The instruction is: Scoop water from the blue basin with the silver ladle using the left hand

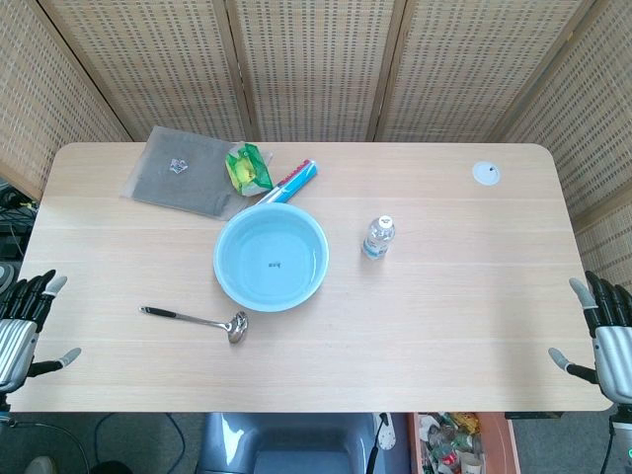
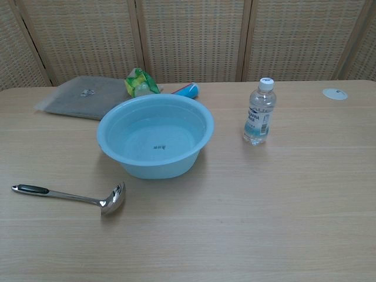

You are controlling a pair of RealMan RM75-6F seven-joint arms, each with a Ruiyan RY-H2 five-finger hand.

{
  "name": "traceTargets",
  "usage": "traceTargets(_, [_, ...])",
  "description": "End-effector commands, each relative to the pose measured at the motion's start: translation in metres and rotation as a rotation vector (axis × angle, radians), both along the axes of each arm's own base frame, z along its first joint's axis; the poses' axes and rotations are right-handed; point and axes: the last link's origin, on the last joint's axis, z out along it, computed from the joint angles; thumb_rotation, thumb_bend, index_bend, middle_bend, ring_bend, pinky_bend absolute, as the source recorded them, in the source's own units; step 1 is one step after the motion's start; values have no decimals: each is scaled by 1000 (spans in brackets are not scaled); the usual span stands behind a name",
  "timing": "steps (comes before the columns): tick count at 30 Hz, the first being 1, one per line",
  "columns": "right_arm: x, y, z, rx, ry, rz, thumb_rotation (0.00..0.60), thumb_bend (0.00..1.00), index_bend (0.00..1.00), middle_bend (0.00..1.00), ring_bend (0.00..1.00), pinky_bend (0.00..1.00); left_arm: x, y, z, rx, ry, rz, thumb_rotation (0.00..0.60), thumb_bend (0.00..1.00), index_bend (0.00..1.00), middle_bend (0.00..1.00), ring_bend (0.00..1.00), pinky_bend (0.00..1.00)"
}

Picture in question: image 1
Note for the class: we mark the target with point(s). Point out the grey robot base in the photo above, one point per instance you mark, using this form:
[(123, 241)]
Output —
[(296, 444)]

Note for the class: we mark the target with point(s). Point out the black box under table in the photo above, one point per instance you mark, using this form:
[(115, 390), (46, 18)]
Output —
[(533, 415)]

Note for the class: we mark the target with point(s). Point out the orange bin with trash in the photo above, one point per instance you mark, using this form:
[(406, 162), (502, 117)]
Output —
[(498, 439)]

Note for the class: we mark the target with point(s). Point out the green yellow snack packet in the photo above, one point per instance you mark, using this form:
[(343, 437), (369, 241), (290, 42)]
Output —
[(247, 170)]

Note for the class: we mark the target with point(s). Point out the black shoe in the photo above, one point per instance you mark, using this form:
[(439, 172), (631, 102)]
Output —
[(111, 468)]

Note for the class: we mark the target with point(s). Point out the clear plastic water bottle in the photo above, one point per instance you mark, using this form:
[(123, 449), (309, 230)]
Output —
[(377, 239)]

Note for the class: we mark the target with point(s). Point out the blue red tube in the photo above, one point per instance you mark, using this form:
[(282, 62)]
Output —
[(293, 182)]

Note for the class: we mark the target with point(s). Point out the dark equipment beside table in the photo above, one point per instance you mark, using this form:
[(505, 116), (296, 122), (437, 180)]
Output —
[(12, 237)]

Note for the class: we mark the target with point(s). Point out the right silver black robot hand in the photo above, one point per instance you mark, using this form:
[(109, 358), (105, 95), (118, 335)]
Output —
[(612, 345)]

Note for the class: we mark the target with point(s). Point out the light blue bowl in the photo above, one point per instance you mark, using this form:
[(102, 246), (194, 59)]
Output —
[(271, 259)]

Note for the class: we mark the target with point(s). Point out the beige shoe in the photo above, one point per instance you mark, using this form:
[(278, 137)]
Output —
[(40, 465)]

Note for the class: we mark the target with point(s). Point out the woven bamboo folding screen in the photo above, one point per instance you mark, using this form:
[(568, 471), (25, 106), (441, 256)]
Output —
[(316, 74)]

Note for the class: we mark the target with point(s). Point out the grey cloth mat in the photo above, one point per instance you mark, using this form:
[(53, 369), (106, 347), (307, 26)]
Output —
[(192, 187)]

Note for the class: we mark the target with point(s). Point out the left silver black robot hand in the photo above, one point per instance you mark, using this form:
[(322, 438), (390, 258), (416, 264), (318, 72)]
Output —
[(17, 336)]

